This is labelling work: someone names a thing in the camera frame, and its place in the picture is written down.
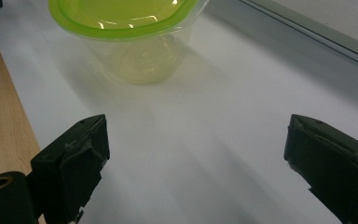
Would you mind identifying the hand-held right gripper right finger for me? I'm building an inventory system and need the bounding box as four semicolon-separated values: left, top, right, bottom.
283;113;358;224

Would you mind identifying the aluminium floor rail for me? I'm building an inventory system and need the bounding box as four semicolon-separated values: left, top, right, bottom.
238;0;358;73

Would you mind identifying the clear container with green lid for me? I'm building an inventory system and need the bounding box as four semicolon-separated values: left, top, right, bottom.
48;0;211;86

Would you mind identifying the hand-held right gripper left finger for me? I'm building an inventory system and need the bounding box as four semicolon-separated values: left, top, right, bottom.
30;113;111;224

